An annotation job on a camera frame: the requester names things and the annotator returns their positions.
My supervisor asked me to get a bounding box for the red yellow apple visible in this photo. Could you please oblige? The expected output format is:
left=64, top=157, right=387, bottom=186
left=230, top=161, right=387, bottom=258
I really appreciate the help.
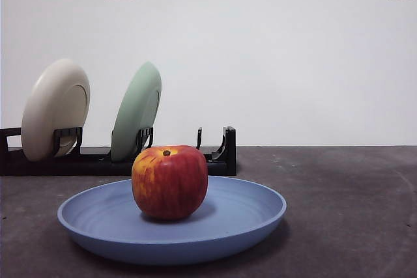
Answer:
left=131, top=145, right=209, bottom=221

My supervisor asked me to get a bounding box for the blue plate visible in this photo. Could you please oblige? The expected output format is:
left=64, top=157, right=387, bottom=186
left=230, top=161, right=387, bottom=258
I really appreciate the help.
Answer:
left=57, top=175, right=288, bottom=266

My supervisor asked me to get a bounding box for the green plate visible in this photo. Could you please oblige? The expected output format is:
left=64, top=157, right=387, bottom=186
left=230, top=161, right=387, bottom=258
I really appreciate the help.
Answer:
left=110, top=61, right=162, bottom=163

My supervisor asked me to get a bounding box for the black plate rack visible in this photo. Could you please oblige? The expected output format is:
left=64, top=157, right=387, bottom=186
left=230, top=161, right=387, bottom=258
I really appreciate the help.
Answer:
left=0, top=125, right=237, bottom=177

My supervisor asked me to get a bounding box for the cream plate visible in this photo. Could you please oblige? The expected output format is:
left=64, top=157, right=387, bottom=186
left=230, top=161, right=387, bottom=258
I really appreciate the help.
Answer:
left=20, top=59, right=91, bottom=162

